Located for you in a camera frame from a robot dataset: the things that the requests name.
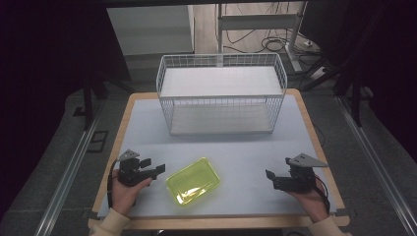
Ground black metal stand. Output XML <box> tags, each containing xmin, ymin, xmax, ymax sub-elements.
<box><xmin>301</xmin><ymin>48</ymin><xmax>375</xmax><ymax>128</ymax></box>
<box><xmin>72</xmin><ymin>58</ymin><xmax>136</xmax><ymax>132</ymax></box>

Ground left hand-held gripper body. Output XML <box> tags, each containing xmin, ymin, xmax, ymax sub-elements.
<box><xmin>116</xmin><ymin>148</ymin><xmax>158</xmax><ymax>188</ymax></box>

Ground white power strip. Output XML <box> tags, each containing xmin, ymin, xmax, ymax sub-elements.
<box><xmin>308</xmin><ymin>66</ymin><xmax>328</xmax><ymax>81</ymax></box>

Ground person's right hand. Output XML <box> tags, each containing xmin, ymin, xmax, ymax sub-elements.
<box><xmin>287</xmin><ymin>175</ymin><xmax>330</xmax><ymax>224</ymax></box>

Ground white metal desk frame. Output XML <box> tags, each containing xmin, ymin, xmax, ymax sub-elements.
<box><xmin>215</xmin><ymin>1</ymin><xmax>309</xmax><ymax>74</ymax></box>

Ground white wire shelf rack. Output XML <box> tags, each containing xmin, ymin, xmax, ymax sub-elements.
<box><xmin>155</xmin><ymin>52</ymin><xmax>289</xmax><ymax>137</ymax></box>

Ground person's left hand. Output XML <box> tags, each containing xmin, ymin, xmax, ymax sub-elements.
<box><xmin>111</xmin><ymin>169</ymin><xmax>153</xmax><ymax>216</ymax></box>

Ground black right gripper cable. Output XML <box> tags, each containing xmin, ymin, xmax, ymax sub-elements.
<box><xmin>314</xmin><ymin>174</ymin><xmax>331</xmax><ymax>214</ymax></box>

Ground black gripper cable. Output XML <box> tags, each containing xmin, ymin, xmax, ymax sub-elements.
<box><xmin>314</xmin><ymin>174</ymin><xmax>331</xmax><ymax>214</ymax></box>
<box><xmin>106</xmin><ymin>158</ymin><xmax>122</xmax><ymax>208</ymax></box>

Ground white cabinet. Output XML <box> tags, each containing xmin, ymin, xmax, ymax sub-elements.
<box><xmin>106</xmin><ymin>4</ymin><xmax>196</xmax><ymax>57</ymax></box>

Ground yellow-green plastic tray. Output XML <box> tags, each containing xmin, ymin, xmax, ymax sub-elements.
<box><xmin>165</xmin><ymin>156</ymin><xmax>221</xmax><ymax>207</ymax></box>

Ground black floor cables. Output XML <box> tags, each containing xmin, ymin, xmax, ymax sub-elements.
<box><xmin>214</xmin><ymin>3</ymin><xmax>324</xmax><ymax>67</ymax></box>

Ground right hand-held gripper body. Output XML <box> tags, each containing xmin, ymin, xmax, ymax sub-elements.
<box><xmin>271</xmin><ymin>152</ymin><xmax>329</xmax><ymax>194</ymax></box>

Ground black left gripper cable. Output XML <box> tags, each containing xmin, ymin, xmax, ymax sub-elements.
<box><xmin>106</xmin><ymin>158</ymin><xmax>122</xmax><ymax>208</ymax></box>

